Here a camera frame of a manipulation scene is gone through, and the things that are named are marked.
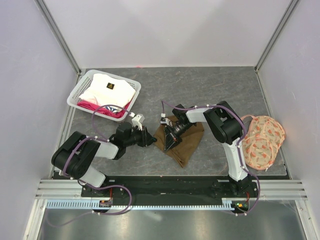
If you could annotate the pink folded cloth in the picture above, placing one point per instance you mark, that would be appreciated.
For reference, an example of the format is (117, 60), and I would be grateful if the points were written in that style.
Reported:
(110, 111)

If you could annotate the slotted cable duct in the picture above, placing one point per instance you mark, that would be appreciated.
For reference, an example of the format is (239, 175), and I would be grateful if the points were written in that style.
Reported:
(90, 204)

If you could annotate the floral pink hat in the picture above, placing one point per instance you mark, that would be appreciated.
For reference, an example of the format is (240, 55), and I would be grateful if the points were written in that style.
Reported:
(262, 142)

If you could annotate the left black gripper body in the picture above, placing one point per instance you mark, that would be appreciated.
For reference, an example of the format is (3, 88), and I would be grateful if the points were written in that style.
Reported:
(137, 136)

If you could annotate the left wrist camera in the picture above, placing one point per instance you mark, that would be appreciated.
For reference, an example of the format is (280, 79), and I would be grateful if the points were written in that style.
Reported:
(137, 120)

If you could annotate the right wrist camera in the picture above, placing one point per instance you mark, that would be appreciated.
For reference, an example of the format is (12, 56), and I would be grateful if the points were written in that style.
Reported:
(165, 121)

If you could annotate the white plastic basket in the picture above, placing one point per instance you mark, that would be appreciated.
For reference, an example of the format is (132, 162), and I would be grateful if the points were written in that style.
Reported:
(85, 82)

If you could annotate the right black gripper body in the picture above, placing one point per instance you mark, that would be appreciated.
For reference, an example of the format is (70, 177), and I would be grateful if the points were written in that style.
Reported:
(179, 129)

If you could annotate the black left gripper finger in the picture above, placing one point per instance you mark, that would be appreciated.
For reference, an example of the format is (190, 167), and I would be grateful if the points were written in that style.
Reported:
(147, 135)
(149, 140)

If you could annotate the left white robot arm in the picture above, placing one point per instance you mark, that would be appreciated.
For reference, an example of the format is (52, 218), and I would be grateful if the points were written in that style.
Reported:
(75, 156)

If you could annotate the white folded t-shirt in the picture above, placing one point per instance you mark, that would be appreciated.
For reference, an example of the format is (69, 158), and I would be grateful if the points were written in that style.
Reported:
(106, 90)

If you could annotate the brown cloth napkin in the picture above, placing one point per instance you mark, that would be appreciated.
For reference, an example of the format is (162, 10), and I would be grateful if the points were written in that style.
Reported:
(182, 152)

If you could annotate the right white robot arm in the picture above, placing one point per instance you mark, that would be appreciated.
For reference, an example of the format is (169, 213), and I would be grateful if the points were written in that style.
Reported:
(226, 127)

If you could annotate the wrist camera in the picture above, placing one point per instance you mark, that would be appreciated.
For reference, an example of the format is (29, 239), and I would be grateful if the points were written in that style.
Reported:
(137, 120)
(165, 121)

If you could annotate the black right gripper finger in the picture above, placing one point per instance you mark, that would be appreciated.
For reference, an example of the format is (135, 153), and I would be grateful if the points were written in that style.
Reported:
(171, 142)
(168, 131)

